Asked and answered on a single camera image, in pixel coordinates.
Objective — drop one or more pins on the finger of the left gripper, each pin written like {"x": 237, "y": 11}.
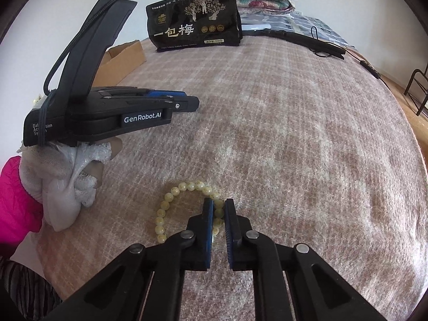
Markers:
{"x": 151, "y": 93}
{"x": 184, "y": 103}

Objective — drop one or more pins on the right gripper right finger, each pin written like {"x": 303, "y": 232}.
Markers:
{"x": 290, "y": 283}

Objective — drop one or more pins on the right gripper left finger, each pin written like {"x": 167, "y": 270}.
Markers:
{"x": 144, "y": 283}

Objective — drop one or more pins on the pink sleeve forearm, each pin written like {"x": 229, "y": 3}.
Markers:
{"x": 20, "y": 213}

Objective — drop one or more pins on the left hand white glove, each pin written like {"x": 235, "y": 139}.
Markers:
{"x": 63, "y": 178}

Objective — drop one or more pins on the cardboard box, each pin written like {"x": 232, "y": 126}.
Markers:
{"x": 118, "y": 62}

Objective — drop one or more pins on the black plum snack bag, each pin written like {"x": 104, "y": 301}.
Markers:
{"x": 180, "y": 24}

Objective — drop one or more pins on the blue plaid bed sheet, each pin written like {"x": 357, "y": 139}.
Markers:
{"x": 297, "y": 23}

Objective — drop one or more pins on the black folded tripod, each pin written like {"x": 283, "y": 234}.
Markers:
{"x": 295, "y": 38}

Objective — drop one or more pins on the black clothes rack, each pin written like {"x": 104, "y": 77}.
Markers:
{"x": 416, "y": 90}

